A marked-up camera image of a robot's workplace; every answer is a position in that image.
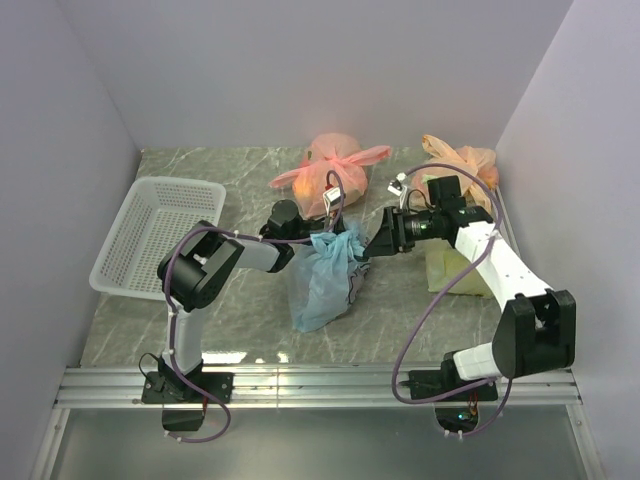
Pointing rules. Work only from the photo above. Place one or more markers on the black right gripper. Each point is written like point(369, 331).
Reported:
point(391, 236)

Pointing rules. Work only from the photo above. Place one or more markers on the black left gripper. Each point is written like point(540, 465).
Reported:
point(337, 226)

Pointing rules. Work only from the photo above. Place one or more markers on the blue printed plastic bag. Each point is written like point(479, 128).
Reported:
point(324, 277)

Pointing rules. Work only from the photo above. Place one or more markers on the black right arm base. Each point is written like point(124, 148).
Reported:
point(458, 413)

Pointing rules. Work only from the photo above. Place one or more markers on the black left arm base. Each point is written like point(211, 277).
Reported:
point(183, 408)

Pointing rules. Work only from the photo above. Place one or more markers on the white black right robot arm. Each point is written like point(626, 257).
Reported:
point(537, 329)

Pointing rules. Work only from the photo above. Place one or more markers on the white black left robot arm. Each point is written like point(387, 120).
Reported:
point(195, 271)

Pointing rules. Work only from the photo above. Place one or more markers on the green yellow tied plastic bag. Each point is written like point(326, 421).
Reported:
point(444, 265)

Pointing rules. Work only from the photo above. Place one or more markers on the pink tied plastic bag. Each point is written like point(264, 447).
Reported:
point(336, 152)

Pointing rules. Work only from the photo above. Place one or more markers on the orange tied plastic bag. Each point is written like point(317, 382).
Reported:
point(478, 162)

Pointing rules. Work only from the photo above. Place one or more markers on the white plastic perforated basket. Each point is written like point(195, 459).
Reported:
point(155, 215)

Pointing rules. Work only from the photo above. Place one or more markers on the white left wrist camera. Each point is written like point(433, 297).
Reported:
point(333, 199)

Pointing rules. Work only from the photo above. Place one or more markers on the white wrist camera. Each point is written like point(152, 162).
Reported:
point(333, 199)
point(398, 187)

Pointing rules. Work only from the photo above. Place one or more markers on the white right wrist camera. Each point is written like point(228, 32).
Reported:
point(398, 187)

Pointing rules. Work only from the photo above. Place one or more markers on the aluminium front rail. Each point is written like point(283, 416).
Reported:
point(291, 386)

